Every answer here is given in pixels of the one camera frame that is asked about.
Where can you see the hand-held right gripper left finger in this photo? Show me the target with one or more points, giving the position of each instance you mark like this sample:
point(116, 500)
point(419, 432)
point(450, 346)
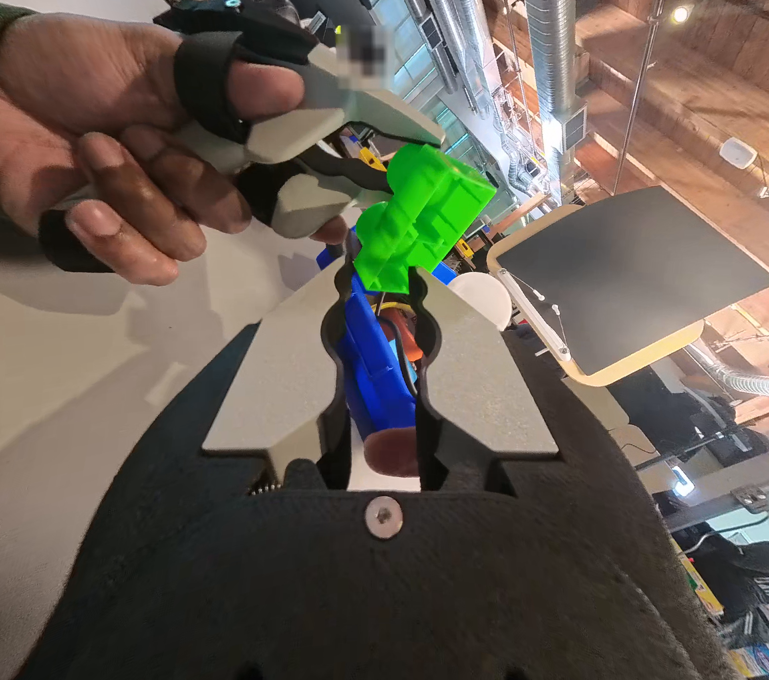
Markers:
point(276, 385)

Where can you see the ceiling spot lamp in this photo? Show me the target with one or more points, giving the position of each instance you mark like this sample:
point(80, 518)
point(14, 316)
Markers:
point(680, 14)

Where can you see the green plastic block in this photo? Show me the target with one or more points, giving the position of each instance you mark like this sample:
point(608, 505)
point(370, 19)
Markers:
point(420, 211)

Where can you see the orange tape roll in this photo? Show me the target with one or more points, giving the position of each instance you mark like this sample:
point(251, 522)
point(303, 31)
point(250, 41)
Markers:
point(402, 334)

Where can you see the metal ceiling conduit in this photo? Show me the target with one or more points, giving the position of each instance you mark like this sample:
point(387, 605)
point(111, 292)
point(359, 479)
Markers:
point(646, 61)

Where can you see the person's left forearm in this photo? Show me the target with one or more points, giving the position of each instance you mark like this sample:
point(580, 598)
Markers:
point(12, 16)

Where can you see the blue plastic bin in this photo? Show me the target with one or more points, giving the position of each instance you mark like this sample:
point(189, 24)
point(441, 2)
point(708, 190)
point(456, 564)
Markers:
point(372, 379)

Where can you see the large silver ventilation duct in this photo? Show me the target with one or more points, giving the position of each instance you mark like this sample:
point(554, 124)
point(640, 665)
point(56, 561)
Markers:
point(550, 1)

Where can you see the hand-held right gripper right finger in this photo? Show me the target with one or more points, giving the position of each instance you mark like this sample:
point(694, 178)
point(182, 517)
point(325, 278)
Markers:
point(480, 391)

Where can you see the black board with wooden frame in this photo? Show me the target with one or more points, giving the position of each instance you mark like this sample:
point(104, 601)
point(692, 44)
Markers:
point(619, 271)

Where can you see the person's left hand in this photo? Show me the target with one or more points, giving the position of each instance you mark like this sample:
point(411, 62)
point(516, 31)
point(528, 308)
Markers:
point(90, 91)

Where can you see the white ceiling access point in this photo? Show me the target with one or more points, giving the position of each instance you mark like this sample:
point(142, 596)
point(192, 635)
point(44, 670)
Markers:
point(738, 153)

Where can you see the person's right hand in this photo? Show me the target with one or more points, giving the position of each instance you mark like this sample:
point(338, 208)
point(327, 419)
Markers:
point(390, 454)

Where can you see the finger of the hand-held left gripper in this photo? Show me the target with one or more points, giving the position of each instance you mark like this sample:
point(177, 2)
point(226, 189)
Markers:
point(384, 109)
point(312, 208)

